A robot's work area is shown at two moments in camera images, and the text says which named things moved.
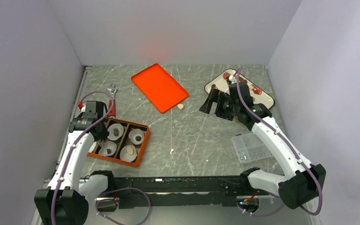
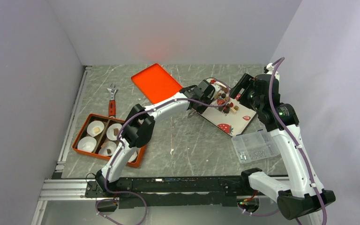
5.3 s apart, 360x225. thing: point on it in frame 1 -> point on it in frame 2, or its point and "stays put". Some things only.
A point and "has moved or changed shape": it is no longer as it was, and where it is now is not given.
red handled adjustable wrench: x=112 y=91 stays put
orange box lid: x=162 y=91 stays put
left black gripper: x=103 y=133 -> x=201 y=110
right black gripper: x=214 y=96 -> x=244 y=83
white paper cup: x=108 y=145 stays put
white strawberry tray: x=257 y=94 has moved or changed shape
